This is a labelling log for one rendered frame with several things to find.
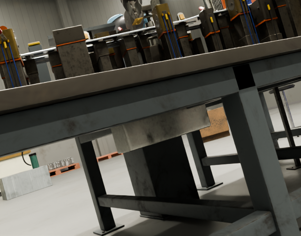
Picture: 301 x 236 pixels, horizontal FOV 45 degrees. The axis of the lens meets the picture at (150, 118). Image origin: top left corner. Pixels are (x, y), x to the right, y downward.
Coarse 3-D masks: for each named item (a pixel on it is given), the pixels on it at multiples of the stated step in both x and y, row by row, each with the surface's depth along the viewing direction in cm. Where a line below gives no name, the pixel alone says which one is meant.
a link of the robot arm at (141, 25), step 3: (132, 3) 229; (144, 21) 236; (147, 21) 236; (138, 24) 236; (141, 24) 237; (144, 24) 237; (135, 27) 237; (138, 27) 238; (141, 27) 238; (144, 27) 239
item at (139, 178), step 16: (160, 144) 225; (176, 144) 230; (128, 160) 239; (144, 160) 220; (160, 160) 223; (176, 160) 228; (144, 176) 224; (160, 176) 221; (176, 176) 226; (192, 176) 232; (144, 192) 230; (160, 192) 219; (176, 192) 225; (192, 192) 230
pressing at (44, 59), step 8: (176, 24) 175; (192, 24) 183; (128, 32) 162; (136, 32) 168; (144, 32) 172; (152, 32) 176; (88, 40) 157; (96, 40) 162; (104, 40) 166; (120, 40) 174; (88, 48) 172; (24, 56) 155; (32, 56) 158
